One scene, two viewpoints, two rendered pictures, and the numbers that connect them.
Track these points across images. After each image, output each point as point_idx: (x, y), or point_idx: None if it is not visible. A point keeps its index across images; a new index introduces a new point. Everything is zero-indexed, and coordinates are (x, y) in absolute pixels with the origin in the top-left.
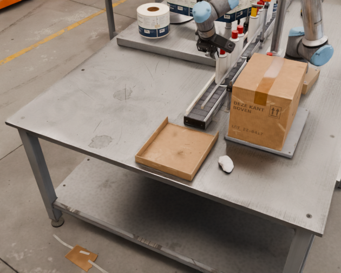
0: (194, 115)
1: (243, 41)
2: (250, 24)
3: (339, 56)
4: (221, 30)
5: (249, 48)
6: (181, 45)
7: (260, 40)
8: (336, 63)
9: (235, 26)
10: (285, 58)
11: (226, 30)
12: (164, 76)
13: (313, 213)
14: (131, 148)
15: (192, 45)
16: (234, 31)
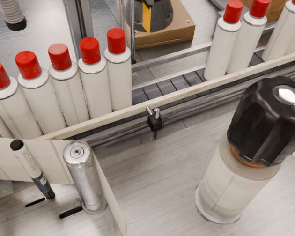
0: None
1: (133, 117)
2: (131, 70)
3: (30, 19)
4: (130, 201)
5: (151, 91)
6: None
7: (136, 62)
8: (56, 15)
9: (70, 193)
10: (166, 1)
11: (117, 189)
12: None
13: None
14: None
15: (268, 185)
16: (264, 0)
